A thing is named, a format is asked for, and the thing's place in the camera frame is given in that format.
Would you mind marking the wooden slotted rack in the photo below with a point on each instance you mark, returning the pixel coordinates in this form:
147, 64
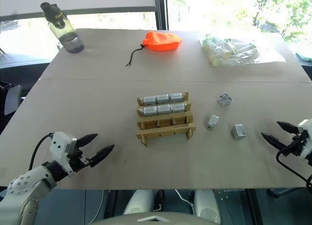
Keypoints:
165, 132

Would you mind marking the white rounded robot leg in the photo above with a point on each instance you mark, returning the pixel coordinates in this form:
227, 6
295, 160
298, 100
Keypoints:
207, 205
137, 201

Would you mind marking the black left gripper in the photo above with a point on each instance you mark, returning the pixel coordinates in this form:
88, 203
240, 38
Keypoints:
78, 159

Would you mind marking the grey chair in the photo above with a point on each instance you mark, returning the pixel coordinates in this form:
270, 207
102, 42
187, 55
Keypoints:
12, 99

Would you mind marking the dark window frame post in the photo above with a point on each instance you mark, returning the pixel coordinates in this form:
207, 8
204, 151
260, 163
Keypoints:
162, 9

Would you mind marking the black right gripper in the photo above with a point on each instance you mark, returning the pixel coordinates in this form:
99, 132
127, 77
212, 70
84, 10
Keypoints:
296, 143

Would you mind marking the white roller blind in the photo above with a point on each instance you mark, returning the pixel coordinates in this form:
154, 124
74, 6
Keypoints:
78, 2

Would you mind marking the clear plastic bag of parts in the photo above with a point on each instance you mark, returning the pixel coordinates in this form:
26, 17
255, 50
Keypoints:
229, 50

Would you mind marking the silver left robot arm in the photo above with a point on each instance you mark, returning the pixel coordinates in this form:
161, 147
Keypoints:
22, 187

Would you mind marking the beige robot torso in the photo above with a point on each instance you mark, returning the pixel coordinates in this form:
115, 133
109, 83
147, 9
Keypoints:
151, 219

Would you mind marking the dark transparent water bottle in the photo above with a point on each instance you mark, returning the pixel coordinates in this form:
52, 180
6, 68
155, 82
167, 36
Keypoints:
64, 32

